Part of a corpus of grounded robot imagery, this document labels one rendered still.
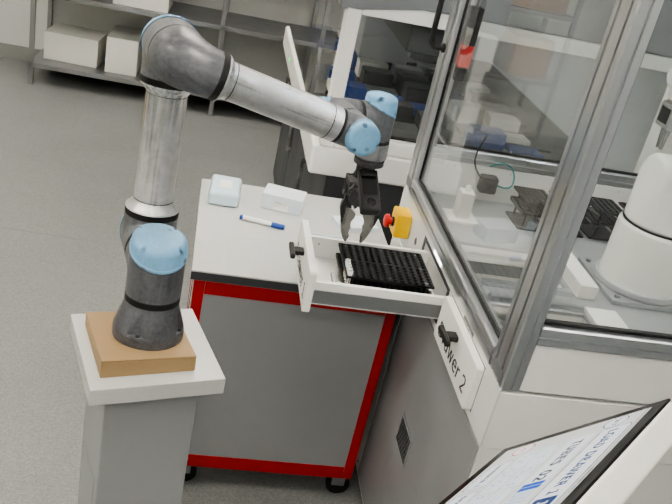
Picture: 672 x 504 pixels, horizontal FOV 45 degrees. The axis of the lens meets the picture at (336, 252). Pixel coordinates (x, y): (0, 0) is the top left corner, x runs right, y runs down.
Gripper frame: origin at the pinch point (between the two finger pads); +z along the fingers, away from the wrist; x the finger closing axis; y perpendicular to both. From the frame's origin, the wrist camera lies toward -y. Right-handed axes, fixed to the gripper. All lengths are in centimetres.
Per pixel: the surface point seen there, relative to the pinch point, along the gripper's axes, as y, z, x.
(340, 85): 83, -15, -7
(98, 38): 399, 60, 97
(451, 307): -20.8, 4.9, -20.3
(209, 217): 47, 21, 32
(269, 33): 373, 33, -14
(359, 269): -1.8, 7.4, -2.6
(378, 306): -10.2, 12.5, -6.8
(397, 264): 3.5, 7.7, -13.6
